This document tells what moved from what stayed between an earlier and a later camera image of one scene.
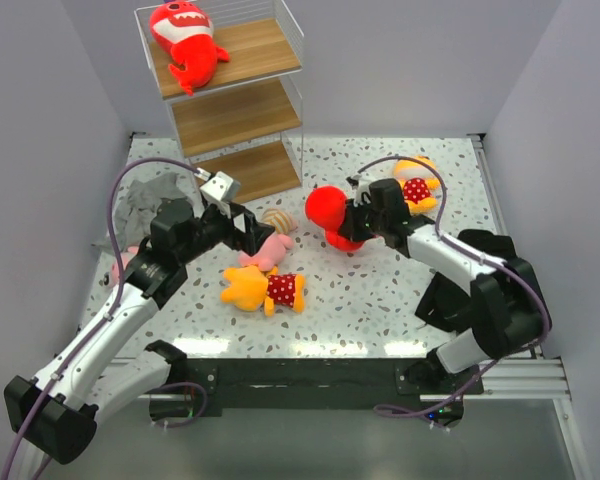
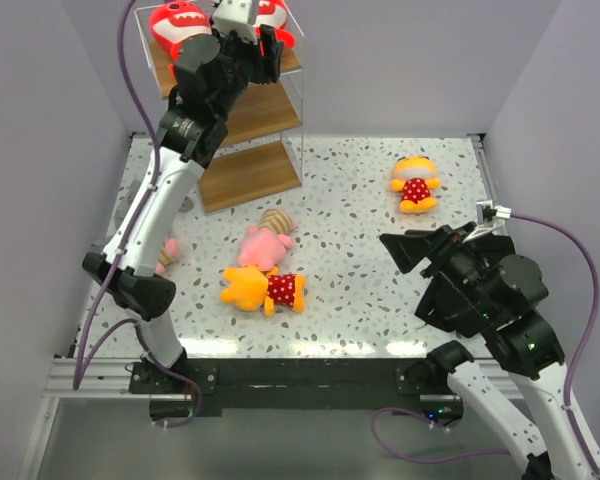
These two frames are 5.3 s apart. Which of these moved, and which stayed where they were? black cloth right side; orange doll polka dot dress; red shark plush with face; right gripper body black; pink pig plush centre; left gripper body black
Moved: right gripper body black; left gripper body black
Stayed: pink pig plush centre; black cloth right side; red shark plush with face; orange doll polka dot dress
